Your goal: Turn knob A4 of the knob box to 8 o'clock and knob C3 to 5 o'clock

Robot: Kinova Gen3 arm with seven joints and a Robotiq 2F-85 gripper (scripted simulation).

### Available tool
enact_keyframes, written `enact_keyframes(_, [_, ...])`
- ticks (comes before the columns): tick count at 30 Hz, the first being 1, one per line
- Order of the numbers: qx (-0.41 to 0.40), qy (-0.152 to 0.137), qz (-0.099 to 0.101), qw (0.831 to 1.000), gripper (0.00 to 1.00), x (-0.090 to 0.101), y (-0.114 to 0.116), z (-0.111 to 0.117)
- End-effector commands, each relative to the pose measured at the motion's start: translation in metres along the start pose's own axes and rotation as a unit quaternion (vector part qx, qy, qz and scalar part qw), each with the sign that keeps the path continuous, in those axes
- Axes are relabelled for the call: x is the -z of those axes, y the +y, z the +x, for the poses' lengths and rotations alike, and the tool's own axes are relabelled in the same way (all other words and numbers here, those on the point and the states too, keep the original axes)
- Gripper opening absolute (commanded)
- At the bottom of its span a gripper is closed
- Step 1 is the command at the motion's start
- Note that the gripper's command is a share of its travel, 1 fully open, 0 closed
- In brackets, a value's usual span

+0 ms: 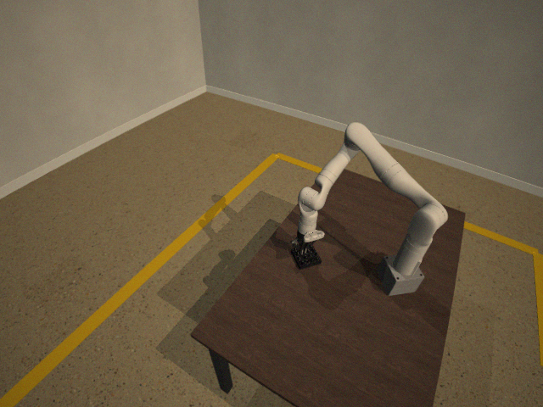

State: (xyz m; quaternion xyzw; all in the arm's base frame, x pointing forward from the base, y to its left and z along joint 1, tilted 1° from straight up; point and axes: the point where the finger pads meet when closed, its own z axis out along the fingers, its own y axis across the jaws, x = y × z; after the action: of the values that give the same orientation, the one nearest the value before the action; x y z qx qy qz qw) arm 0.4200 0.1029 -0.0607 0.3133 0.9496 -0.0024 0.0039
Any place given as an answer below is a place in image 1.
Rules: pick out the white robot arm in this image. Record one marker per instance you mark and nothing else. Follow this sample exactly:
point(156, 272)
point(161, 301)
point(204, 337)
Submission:
point(424, 223)

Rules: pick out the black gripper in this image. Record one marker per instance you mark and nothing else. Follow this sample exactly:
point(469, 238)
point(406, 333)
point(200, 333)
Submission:
point(302, 245)

